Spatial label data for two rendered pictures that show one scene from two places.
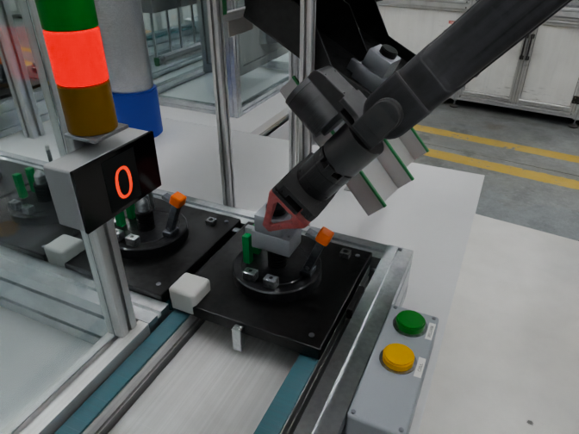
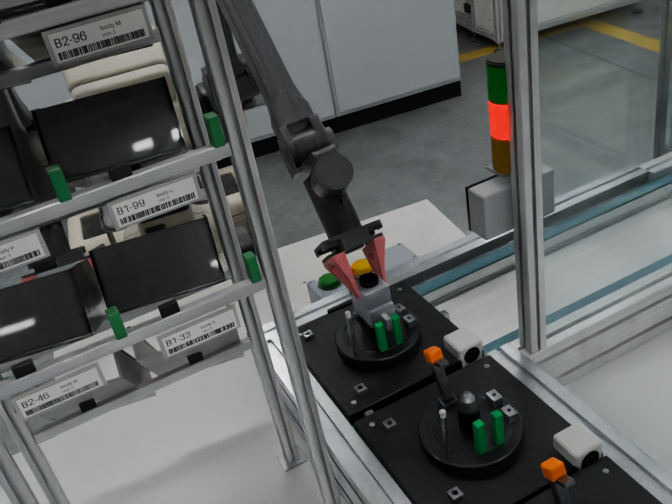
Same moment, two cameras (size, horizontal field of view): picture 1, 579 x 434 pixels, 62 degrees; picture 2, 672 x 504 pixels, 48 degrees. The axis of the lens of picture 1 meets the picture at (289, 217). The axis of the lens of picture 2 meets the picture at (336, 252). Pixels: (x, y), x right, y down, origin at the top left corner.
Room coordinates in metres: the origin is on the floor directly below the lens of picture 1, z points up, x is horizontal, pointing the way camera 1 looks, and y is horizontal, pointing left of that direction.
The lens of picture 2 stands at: (1.32, 0.66, 1.75)
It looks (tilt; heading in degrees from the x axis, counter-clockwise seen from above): 32 degrees down; 224
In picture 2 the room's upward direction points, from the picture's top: 11 degrees counter-clockwise
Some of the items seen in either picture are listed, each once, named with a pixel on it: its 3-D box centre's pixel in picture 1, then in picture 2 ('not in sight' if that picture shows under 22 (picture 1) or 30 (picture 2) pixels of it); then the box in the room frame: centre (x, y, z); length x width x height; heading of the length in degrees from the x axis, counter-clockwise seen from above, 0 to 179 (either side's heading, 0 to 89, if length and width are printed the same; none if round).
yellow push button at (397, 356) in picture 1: (397, 359); (362, 268); (0.43, -0.14, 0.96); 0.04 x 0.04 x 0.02
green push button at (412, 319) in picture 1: (410, 324); (329, 282); (0.50, -0.17, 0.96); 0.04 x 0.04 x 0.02
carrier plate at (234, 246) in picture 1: (277, 278); (379, 345); (0.60, 0.02, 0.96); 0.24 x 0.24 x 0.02; 65
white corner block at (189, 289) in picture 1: (189, 293); (463, 347); (0.55, 0.15, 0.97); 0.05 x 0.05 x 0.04; 65
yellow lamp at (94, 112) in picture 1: (88, 105); (510, 149); (0.48, 0.21, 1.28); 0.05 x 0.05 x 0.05
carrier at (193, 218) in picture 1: (144, 215); (469, 414); (0.71, 0.25, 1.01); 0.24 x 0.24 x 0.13; 65
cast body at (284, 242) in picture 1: (270, 224); (374, 298); (0.60, 0.03, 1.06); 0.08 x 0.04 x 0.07; 65
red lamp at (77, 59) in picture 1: (77, 54); (508, 115); (0.48, 0.21, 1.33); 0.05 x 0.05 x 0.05
